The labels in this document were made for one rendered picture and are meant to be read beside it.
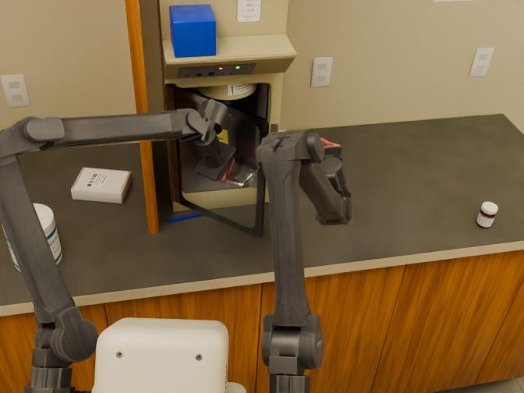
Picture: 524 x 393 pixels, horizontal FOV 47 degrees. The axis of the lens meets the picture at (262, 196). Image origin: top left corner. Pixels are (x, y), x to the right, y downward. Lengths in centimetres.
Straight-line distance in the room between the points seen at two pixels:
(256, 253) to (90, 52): 85
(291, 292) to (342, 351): 105
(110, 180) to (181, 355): 107
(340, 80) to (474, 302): 91
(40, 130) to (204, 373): 52
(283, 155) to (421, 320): 119
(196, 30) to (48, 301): 69
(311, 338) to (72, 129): 60
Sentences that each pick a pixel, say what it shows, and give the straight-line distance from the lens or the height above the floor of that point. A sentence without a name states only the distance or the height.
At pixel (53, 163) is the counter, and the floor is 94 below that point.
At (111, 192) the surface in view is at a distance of 191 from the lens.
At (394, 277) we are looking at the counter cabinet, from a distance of 191.
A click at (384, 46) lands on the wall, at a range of 224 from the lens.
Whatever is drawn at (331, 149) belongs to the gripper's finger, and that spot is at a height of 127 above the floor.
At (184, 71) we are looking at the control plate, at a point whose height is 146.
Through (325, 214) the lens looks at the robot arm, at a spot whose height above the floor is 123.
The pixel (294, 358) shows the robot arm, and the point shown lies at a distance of 111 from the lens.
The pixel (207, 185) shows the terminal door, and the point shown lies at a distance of 170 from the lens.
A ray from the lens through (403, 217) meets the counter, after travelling 193.
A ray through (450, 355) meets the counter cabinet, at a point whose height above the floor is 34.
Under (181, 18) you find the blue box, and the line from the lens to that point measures 145.
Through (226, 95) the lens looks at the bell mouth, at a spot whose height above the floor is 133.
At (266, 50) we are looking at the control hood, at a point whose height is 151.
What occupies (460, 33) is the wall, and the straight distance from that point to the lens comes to 236.
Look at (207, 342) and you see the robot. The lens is 97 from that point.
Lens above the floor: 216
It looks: 39 degrees down
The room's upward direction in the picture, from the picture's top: 3 degrees clockwise
